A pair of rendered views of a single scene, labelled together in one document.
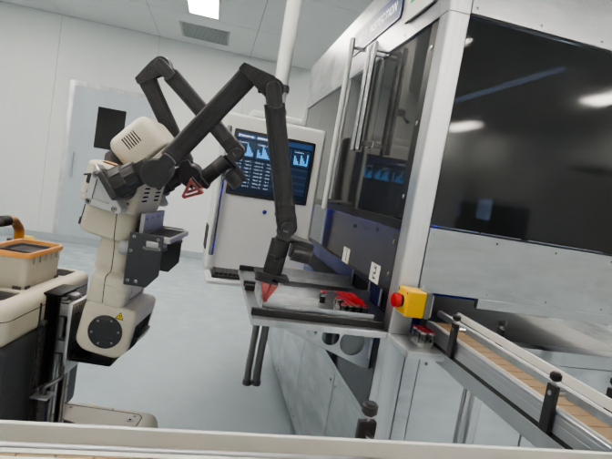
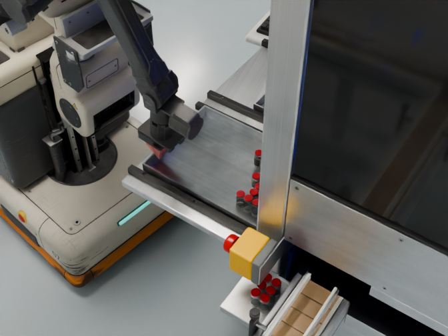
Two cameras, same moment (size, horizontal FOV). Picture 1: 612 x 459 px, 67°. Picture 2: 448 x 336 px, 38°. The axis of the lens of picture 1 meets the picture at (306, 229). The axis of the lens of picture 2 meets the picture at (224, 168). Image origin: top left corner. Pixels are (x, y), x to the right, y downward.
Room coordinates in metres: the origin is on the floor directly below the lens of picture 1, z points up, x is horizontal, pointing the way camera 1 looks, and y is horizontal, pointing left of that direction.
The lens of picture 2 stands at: (0.71, -0.83, 2.10)
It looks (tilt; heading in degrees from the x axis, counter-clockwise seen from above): 48 degrees down; 46
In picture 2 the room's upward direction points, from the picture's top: straight up
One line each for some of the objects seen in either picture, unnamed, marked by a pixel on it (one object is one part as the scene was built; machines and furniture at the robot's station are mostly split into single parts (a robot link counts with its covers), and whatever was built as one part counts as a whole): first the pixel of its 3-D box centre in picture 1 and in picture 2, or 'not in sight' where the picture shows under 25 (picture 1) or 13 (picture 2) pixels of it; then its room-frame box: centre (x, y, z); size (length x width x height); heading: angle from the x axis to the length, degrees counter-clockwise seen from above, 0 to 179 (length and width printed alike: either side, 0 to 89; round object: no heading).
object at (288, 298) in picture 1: (310, 302); (229, 165); (1.47, -0.05, 0.90); 0.34 x 0.26 x 0.04; 101
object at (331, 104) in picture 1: (326, 145); not in sight; (2.56, -0.03, 1.50); 0.49 x 0.01 x 0.59; 12
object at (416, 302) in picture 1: (413, 301); (252, 255); (1.27, -0.33, 0.99); 0.08 x 0.07 x 0.07; 102
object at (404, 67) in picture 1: (395, 127); not in sight; (1.59, -0.24, 1.50); 0.43 x 0.01 x 0.59; 12
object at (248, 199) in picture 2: (343, 303); (266, 183); (1.49, -0.16, 0.90); 0.18 x 0.02 x 0.05; 11
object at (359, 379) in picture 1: (309, 292); not in sight; (2.35, -0.07, 0.73); 1.98 x 0.01 x 0.25; 12
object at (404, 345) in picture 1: (421, 348); (263, 302); (1.26, -0.37, 0.87); 0.14 x 0.13 x 0.02; 102
